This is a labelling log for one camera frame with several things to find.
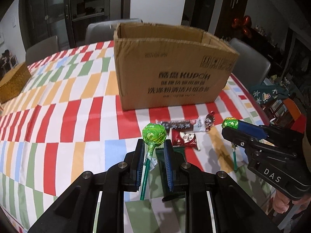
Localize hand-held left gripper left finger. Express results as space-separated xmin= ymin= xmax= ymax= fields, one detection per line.
xmin=28 ymin=138 xmax=146 ymax=233

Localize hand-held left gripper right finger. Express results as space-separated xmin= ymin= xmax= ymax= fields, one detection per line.
xmin=163 ymin=139 xmax=274 ymax=233

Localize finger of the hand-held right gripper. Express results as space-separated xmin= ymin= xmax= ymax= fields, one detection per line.
xmin=222 ymin=127 xmax=261 ymax=152
xmin=236 ymin=121 xmax=270 ymax=140

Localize green lollipop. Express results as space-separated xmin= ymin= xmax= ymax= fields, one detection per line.
xmin=140 ymin=123 xmax=168 ymax=201
xmin=222 ymin=117 xmax=240 ymax=170

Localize brown cardboard box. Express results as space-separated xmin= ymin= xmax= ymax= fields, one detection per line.
xmin=113 ymin=22 xmax=240 ymax=111

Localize person's right hand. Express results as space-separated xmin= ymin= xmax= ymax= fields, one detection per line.
xmin=273 ymin=189 xmax=308 ymax=214

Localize brown wrapped candy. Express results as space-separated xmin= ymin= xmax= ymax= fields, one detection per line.
xmin=205 ymin=112 xmax=217 ymax=130

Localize small red snack packet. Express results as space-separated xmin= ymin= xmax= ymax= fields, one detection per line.
xmin=171 ymin=129 xmax=201 ymax=151

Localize green patterned cloth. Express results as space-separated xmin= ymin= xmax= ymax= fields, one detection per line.
xmin=251 ymin=84 xmax=289 ymax=105

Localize orange wooden chair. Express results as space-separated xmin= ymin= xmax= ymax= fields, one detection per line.
xmin=267 ymin=97 xmax=308 ymax=134

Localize long dark snack bar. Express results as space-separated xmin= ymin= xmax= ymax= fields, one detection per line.
xmin=155 ymin=118 xmax=209 ymax=133

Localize grey dining chair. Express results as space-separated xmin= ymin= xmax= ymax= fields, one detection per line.
xmin=25 ymin=35 xmax=60 ymax=65
xmin=228 ymin=37 xmax=271 ymax=88
xmin=85 ymin=18 xmax=142 ymax=45

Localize colourful checked tablecloth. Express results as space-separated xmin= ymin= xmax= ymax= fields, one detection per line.
xmin=0 ymin=40 xmax=275 ymax=233

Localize dark sideboard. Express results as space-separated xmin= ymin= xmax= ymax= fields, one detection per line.
xmin=250 ymin=27 xmax=294 ymax=78

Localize red foil balloons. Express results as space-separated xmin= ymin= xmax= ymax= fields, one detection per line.
xmin=232 ymin=15 xmax=252 ymax=38

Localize golden woven box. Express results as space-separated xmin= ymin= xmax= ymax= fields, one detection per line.
xmin=0 ymin=62 xmax=32 ymax=103

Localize small shelf with toys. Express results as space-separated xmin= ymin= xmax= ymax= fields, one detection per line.
xmin=0 ymin=50 xmax=18 ymax=78

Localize dark glass sliding door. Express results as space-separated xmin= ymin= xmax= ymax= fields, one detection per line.
xmin=19 ymin=0 xmax=132 ymax=49

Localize dark wardrobe with metal handles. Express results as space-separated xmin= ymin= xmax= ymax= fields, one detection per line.
xmin=214 ymin=0 xmax=250 ymax=39

